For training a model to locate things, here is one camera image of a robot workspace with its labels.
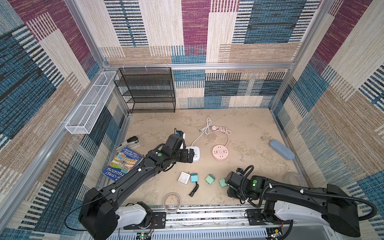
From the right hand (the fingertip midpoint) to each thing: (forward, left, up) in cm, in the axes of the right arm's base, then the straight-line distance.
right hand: (232, 195), depth 80 cm
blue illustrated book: (+21, +61, +2) cm, 64 cm away
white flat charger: (+10, +25, +2) cm, 27 cm away
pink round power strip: (+24, +3, +2) cm, 25 cm away
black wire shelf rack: (+68, +51, +18) cm, 87 cm away
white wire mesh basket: (+26, +71, +34) cm, 83 cm away
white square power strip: (+26, +18, +3) cm, 32 cm away
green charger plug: (+9, +11, +1) cm, 14 cm away
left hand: (+19, +23, +15) cm, 33 cm away
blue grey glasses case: (+25, -36, +2) cm, 44 cm away
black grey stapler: (+34, +60, +2) cm, 69 cm away
